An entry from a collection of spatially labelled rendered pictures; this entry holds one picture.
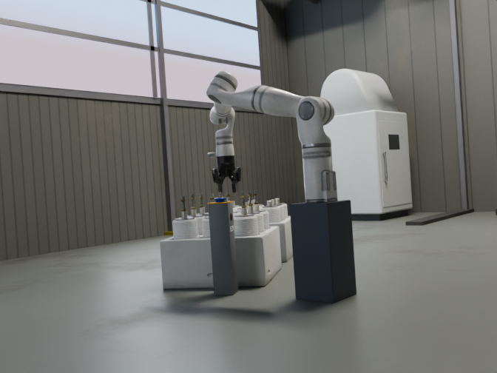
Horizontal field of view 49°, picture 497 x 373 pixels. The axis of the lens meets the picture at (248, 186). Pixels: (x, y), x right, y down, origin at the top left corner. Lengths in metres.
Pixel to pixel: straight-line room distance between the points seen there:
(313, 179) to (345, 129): 2.83
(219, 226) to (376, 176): 2.64
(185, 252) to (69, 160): 1.96
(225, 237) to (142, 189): 2.40
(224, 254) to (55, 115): 2.23
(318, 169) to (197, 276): 0.65
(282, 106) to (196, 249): 0.61
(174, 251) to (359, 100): 2.76
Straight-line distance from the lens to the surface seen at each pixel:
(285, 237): 2.51
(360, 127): 4.44
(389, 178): 4.49
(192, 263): 2.05
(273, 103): 1.83
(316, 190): 1.70
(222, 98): 1.96
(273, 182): 5.40
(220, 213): 1.86
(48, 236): 3.78
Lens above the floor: 0.38
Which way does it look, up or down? 1 degrees down
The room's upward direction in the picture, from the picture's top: 4 degrees counter-clockwise
